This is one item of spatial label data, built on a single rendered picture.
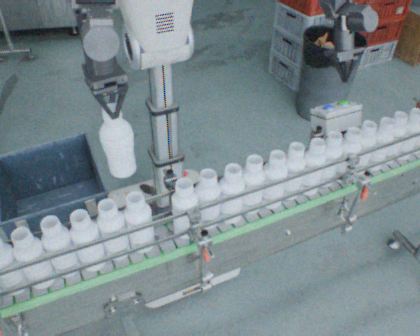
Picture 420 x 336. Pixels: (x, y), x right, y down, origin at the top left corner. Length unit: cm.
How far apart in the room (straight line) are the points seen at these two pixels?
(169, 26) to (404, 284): 173
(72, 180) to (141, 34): 60
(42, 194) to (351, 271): 157
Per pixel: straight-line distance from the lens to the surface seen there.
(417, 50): 428
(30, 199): 154
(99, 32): 65
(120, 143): 82
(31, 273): 90
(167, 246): 96
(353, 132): 110
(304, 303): 206
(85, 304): 100
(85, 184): 152
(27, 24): 462
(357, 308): 213
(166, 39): 131
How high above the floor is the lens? 177
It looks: 43 degrees down
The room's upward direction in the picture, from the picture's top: 1 degrees clockwise
